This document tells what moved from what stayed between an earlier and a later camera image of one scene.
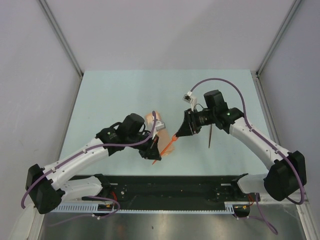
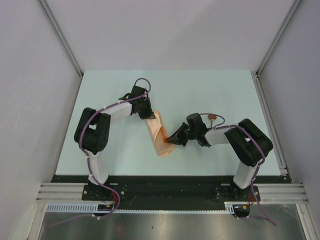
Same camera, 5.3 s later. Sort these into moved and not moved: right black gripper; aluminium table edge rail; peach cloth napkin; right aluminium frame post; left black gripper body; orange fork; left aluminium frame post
Moved: right black gripper; left black gripper body; orange fork
Not moved: aluminium table edge rail; right aluminium frame post; peach cloth napkin; left aluminium frame post
